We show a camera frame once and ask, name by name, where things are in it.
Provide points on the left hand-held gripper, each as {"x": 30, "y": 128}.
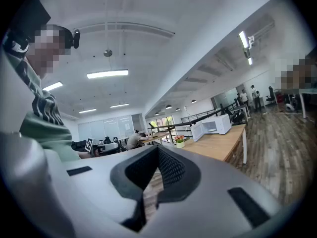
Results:
{"x": 106, "y": 147}

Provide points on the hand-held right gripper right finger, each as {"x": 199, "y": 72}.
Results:
{"x": 218, "y": 182}

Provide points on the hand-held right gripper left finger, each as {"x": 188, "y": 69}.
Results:
{"x": 99, "y": 182}

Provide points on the white microwave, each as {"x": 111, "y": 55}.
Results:
{"x": 223, "y": 125}

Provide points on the person's left forearm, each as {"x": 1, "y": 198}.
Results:
{"x": 85, "y": 155}

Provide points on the long ceiling light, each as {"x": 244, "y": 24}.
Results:
{"x": 119, "y": 105}
{"x": 243, "y": 39}
{"x": 107, "y": 74}
{"x": 87, "y": 110}
{"x": 250, "y": 61}
{"x": 52, "y": 86}

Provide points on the wooden desk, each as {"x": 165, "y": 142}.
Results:
{"x": 156, "y": 136}

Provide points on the pink flowers in pale pot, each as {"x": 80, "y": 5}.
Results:
{"x": 180, "y": 141}

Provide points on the green printed t-shirt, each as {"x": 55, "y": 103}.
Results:
{"x": 49, "y": 135}

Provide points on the black metal railing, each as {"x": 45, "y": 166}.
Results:
{"x": 183, "y": 124}

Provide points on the black office chair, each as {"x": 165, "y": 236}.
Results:
{"x": 237, "y": 116}
{"x": 271, "y": 93}

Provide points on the round ceiling pendant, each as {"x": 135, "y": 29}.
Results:
{"x": 108, "y": 53}

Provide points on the white round device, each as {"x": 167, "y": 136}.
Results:
{"x": 289, "y": 107}

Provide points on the person's head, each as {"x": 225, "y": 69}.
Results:
{"x": 47, "y": 53}

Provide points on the white desk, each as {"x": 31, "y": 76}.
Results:
{"x": 307, "y": 91}

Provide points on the black flat box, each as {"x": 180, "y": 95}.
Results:
{"x": 29, "y": 18}

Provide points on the black head-mounted camera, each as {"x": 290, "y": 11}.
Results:
{"x": 76, "y": 38}

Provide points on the white hanging ceiling bracket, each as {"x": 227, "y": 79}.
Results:
{"x": 252, "y": 41}

